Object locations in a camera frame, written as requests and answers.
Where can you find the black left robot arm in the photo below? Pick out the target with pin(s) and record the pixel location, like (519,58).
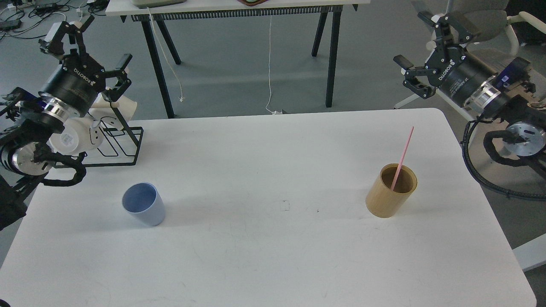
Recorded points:
(24,149)

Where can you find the blue plastic cup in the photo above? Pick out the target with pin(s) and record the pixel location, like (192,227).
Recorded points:
(144,202)

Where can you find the white cup on rack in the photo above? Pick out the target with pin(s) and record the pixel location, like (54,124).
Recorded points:
(80,134)

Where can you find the cream cup on rack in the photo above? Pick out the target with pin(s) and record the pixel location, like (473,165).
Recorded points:
(101,110)

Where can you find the grey office chair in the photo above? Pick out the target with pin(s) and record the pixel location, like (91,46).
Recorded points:
(497,43)

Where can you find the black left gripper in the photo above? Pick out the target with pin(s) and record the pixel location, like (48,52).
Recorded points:
(75,81)

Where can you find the black wire cup rack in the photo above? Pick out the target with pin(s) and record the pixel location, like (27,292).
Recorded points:
(120,147)

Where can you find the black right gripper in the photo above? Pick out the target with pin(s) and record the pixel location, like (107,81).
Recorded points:
(463,78)

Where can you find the bamboo cylinder holder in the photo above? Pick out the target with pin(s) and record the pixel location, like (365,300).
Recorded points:
(384,202)

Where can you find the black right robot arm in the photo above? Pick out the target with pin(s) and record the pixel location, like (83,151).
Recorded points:
(522,142)

